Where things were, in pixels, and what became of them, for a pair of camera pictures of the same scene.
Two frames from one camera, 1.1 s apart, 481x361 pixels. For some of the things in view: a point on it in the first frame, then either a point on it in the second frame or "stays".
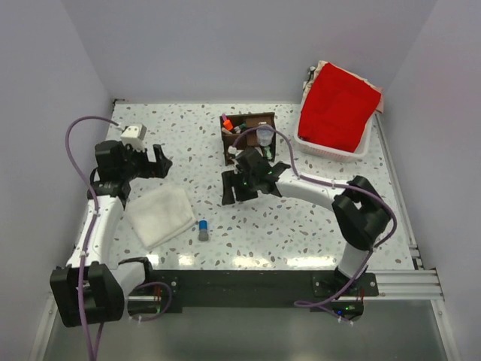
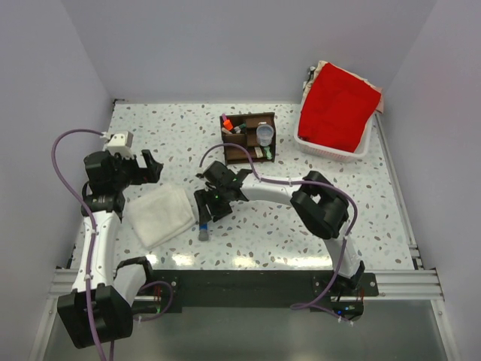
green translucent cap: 268,153 stays
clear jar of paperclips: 264,135 stays
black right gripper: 228,180 -> 218,213
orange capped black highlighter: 228,125 stays
